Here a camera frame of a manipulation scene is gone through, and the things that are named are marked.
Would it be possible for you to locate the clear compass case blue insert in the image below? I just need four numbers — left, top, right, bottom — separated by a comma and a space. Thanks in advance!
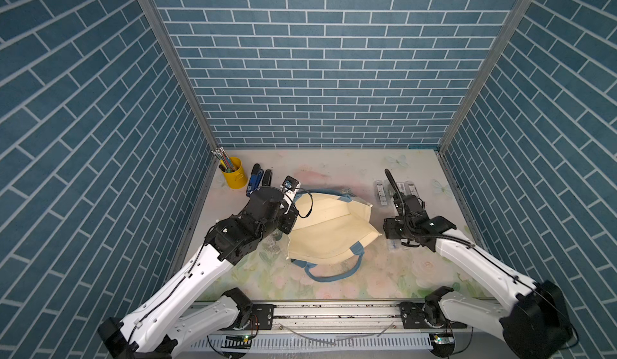
396, 182, 407, 195

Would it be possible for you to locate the clear compass case gold label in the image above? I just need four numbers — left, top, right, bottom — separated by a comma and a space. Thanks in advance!
374, 181, 389, 206

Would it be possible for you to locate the cream canvas tote bag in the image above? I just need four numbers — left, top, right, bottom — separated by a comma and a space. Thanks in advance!
288, 190, 380, 283

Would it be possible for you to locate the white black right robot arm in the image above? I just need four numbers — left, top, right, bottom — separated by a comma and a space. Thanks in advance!
383, 192, 579, 358

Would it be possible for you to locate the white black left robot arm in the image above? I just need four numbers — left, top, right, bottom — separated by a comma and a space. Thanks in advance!
97, 177, 300, 358

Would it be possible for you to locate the blue black stapler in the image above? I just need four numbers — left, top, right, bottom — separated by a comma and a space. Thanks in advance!
246, 163, 264, 197

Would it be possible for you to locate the yellow pencil cup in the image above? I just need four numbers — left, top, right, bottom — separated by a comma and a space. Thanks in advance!
221, 157, 248, 190

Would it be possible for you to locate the coloured pencils bundle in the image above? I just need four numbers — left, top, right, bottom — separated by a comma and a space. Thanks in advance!
212, 147, 237, 174

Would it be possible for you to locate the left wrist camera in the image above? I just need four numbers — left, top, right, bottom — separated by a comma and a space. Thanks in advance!
281, 176, 300, 214

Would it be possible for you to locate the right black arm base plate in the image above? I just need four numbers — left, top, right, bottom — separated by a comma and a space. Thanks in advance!
398, 301, 468, 329

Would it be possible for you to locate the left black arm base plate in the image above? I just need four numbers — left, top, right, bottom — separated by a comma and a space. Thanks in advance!
221, 303, 276, 332

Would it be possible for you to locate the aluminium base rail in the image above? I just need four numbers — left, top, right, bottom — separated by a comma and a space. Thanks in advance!
134, 299, 541, 359

